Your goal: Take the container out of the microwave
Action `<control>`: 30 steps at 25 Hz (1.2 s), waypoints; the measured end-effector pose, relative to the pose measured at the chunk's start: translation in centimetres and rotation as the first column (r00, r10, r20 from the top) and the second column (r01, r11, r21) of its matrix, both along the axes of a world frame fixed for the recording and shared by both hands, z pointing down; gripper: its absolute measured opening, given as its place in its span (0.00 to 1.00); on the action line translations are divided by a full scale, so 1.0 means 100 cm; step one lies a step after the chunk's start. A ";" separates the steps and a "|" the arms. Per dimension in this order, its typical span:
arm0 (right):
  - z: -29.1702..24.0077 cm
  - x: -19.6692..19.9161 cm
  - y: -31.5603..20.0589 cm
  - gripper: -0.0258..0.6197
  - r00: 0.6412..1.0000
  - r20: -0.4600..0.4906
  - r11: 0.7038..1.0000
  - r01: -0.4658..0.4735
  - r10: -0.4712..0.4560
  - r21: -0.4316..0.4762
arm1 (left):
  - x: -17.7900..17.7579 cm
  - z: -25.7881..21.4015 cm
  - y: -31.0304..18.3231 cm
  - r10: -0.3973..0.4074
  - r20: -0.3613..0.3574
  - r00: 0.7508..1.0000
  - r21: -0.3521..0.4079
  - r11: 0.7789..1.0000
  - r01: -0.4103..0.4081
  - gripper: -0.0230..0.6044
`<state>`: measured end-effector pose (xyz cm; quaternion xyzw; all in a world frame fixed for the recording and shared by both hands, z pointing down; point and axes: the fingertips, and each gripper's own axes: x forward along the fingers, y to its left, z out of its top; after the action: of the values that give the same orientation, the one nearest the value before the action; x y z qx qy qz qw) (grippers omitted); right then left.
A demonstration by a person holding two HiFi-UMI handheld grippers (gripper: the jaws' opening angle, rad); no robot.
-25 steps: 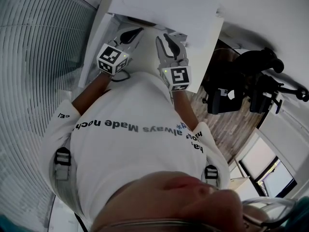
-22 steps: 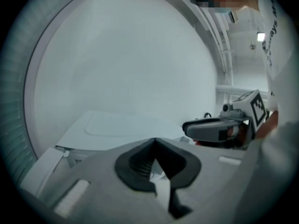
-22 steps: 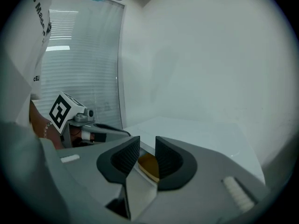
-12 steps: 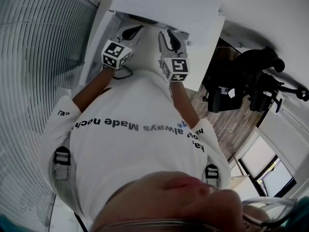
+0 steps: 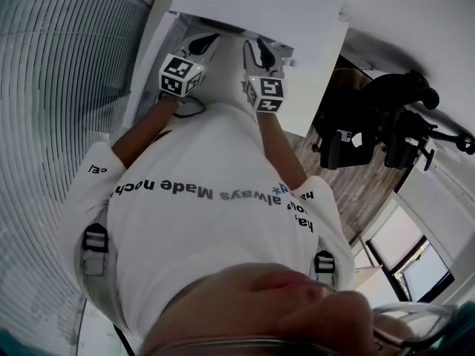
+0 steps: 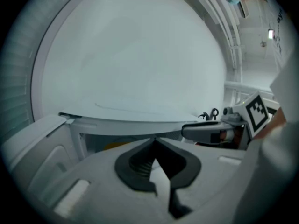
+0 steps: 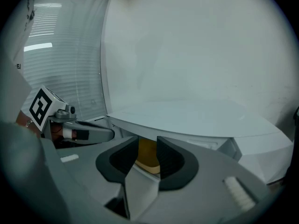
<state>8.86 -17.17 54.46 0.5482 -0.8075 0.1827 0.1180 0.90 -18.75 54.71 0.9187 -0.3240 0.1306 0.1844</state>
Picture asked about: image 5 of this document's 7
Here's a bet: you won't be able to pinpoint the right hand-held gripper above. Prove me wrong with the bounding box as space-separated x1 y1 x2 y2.
242 37 289 114

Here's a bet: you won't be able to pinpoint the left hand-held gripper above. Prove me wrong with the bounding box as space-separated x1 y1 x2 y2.
158 31 223 99

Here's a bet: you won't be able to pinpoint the person's right forearm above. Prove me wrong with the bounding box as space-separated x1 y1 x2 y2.
254 110 309 192

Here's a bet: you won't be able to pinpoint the person's left forearm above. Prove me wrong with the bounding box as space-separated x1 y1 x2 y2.
110 95 183 170

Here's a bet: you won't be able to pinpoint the black office chair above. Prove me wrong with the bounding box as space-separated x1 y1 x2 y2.
312 70 441 171
384 108 475 171

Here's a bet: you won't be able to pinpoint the white window blinds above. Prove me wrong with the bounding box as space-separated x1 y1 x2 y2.
0 0 163 352

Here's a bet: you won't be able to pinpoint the person's white printed T-shirt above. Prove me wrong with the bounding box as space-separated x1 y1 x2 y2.
58 101 356 348

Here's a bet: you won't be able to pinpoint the person's head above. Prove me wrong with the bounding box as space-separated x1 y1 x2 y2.
142 261 419 356

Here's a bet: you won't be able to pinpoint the black-framed window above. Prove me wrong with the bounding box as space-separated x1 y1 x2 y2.
365 198 456 303

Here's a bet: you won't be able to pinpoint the clear eyeglasses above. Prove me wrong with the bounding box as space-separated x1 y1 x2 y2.
148 301 461 356

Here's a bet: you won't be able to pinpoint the black cable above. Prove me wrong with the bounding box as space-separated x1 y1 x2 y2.
171 95 207 119

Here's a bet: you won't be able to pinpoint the grey harness strap with buckle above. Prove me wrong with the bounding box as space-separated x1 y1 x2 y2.
309 249 338 292
73 222 123 326

